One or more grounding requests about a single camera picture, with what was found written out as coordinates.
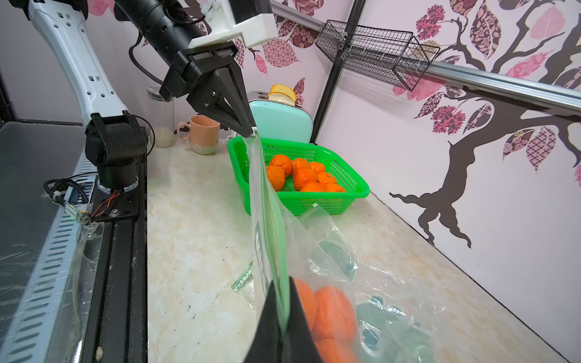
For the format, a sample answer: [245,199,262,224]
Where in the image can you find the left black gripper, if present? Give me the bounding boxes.
[160,41,256,138]

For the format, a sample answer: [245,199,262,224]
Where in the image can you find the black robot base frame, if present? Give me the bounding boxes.
[1,122,148,362]

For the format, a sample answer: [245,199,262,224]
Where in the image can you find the glass jar with lid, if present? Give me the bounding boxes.
[147,86,175,148]

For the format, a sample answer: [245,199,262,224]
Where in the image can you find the mint green toaster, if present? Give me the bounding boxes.
[248,91,313,143]

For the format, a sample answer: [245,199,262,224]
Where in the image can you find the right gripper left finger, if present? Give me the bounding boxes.
[244,281,281,363]

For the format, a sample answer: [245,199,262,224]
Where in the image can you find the oranges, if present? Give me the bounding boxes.
[294,278,359,362]

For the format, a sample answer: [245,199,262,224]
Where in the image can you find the green zip bag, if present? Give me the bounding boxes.
[232,206,443,362]
[245,135,361,362]

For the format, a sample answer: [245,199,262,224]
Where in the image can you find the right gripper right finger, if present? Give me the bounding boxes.
[282,278,322,363]

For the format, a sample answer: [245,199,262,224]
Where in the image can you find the white slotted cable duct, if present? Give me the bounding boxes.
[0,149,98,363]

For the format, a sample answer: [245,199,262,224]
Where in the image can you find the black wire wall basket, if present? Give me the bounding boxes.
[316,20,440,91]

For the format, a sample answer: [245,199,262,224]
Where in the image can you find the yellow bread slice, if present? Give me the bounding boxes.
[270,84,297,103]

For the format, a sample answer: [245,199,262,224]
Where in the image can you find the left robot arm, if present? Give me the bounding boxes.
[12,1,256,191]

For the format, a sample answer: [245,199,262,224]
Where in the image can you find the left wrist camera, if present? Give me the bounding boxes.
[189,0,278,48]

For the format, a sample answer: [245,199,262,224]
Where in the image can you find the orange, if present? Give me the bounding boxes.
[269,154,293,177]
[291,158,310,176]
[266,166,286,191]
[310,162,326,175]
[294,168,318,191]
[300,181,327,192]
[325,183,346,193]
[317,172,337,185]

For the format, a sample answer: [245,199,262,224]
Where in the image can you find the green plastic basket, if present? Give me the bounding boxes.
[227,135,371,217]

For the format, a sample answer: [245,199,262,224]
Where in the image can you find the pink ceramic mug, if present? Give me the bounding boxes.
[176,115,220,155]

